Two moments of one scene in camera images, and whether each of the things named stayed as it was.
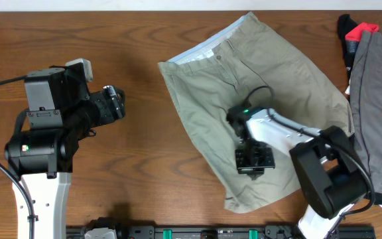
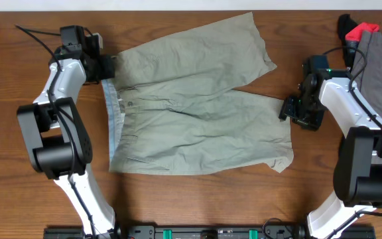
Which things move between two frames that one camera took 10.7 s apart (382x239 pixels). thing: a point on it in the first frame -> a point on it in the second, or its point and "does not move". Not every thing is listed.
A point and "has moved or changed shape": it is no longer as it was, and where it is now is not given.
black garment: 345,24 does not move
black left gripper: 115,104 -> 106,67
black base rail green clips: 225,232 does not move
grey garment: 377,97 does not move
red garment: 355,34 does not move
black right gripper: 243,167 -> 288,109
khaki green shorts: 246,65 has moved or changed shape
